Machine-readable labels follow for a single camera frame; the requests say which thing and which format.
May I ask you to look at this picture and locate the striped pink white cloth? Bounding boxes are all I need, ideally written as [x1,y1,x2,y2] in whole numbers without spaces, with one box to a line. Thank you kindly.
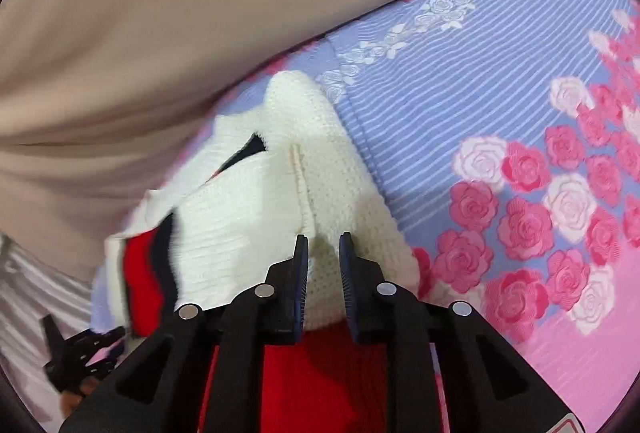
[0,233,101,431]

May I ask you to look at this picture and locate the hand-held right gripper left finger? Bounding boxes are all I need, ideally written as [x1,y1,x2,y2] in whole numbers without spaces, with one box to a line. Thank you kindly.
[59,234,310,433]

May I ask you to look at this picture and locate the floral blue pink bedsheet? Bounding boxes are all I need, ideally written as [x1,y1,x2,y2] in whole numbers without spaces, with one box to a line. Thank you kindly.
[90,0,640,433]

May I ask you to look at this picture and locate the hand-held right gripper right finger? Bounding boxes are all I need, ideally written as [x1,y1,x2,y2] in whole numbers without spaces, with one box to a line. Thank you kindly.
[339,233,576,433]

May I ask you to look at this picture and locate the white red knitted sweater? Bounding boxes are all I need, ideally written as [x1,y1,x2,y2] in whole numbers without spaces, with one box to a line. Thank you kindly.
[104,70,441,433]

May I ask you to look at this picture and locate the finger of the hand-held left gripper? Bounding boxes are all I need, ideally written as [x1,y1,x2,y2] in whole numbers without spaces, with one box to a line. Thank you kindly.
[41,314,127,396]

